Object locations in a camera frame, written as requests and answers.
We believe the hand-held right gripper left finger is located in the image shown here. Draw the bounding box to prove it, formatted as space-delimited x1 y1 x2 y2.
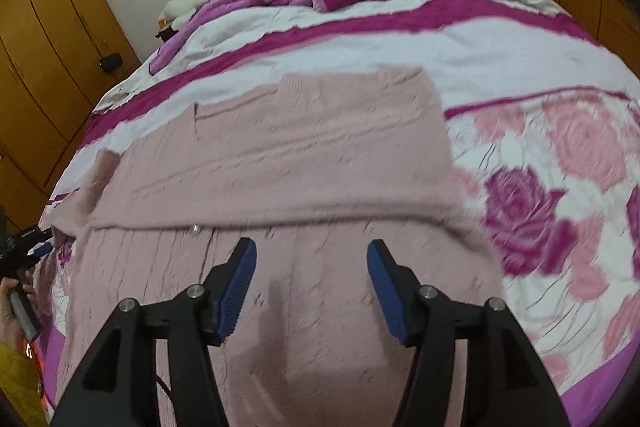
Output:
50 237 258 427

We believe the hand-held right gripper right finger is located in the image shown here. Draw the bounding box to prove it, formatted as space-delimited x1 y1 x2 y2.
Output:
366 239 571 427

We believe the pink knit sweater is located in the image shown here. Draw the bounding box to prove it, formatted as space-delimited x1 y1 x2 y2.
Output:
52 67 506 427

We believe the person's left forearm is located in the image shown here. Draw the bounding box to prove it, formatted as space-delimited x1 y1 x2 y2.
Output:
0 341 50 427

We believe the person's left hand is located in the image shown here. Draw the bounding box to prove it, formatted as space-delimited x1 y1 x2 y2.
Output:
0 276 39 350

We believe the wooden wardrobe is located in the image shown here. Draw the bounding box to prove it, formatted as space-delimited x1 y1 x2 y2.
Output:
0 0 143 212

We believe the small black pouch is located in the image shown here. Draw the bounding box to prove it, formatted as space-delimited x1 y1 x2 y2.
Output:
99 52 125 74

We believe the dark wooden nightstand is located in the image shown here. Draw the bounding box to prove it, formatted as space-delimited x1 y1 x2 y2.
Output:
154 19 177 44

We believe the floral pink bedspread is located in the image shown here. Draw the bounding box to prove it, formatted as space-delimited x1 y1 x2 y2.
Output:
42 0 640 427

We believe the white plush toy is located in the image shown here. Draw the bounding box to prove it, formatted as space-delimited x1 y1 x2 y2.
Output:
159 0 213 30

